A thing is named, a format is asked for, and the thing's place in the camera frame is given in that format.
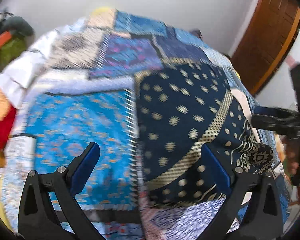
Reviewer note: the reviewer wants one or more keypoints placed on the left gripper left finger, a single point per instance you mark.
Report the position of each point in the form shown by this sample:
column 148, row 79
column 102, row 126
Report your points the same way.
column 71, row 182

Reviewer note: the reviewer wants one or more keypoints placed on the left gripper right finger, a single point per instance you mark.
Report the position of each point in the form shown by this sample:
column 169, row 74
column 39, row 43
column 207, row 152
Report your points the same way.
column 229, row 182

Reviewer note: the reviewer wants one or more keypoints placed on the navy patterned hooded garment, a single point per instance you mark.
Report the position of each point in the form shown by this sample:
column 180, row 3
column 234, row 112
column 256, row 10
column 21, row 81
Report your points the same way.
column 179, row 109

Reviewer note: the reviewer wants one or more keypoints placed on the pile of clothes and boxes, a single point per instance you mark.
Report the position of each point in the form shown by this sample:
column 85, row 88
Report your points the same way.
column 16, row 25

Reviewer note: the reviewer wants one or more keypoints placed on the right hand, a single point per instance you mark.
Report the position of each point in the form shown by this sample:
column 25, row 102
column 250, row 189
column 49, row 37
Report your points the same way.
column 292, row 161

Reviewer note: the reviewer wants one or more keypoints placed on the blue patchwork bedspread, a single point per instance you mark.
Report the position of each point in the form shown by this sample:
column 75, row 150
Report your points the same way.
column 87, row 92

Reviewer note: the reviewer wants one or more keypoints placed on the red plush toy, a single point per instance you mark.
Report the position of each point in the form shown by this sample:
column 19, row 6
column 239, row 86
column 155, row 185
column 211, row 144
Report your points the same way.
column 0, row 119

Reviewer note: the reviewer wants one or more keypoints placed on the white sheet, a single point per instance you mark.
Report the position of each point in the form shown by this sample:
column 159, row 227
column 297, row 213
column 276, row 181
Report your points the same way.
column 17, row 76

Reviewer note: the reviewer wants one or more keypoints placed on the brown wooden door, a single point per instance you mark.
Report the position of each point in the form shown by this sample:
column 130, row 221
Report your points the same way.
column 266, row 42

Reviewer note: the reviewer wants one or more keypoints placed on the grey bag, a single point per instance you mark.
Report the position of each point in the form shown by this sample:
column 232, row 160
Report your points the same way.
column 197, row 33

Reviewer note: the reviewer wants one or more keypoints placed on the green patterned cloth stand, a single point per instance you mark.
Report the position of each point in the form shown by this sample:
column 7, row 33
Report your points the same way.
column 11, row 50

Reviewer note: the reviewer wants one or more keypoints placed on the orange box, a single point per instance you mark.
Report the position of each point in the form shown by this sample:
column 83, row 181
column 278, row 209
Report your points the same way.
column 1, row 40

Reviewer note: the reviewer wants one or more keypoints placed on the yellow pillow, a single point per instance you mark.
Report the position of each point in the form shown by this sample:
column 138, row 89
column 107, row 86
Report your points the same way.
column 101, row 10

